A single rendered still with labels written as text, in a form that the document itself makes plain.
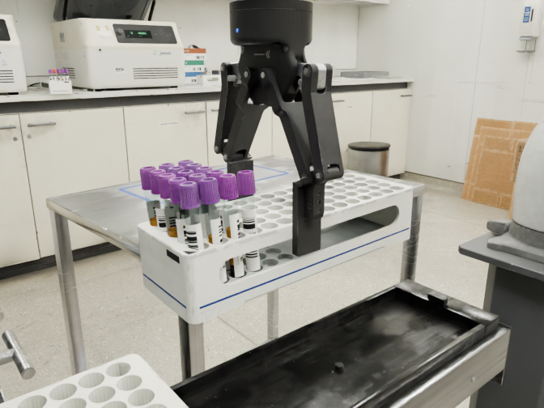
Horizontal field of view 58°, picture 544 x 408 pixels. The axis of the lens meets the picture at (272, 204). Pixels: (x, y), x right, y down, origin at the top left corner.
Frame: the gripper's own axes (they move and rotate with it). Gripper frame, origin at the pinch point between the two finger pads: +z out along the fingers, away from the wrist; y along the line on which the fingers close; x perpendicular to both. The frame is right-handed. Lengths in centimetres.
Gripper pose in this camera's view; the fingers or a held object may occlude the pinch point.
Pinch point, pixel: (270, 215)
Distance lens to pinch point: 49.4
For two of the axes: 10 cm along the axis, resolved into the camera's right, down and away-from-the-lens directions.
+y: -6.2, -2.3, 7.5
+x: -7.8, 1.8, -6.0
